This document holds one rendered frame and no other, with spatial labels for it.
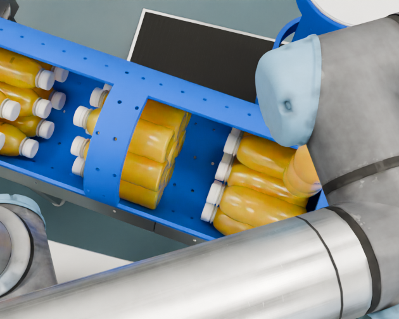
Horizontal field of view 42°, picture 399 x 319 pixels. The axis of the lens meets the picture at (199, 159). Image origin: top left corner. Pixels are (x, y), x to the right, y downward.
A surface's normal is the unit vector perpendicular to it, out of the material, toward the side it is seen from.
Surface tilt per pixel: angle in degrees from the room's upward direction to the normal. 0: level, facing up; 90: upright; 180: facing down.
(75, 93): 37
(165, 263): 52
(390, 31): 20
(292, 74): 5
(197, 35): 0
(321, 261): 13
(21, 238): 43
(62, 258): 0
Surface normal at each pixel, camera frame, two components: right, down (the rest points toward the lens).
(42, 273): 0.87, -0.36
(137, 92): 0.13, -0.54
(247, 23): 0.02, -0.25
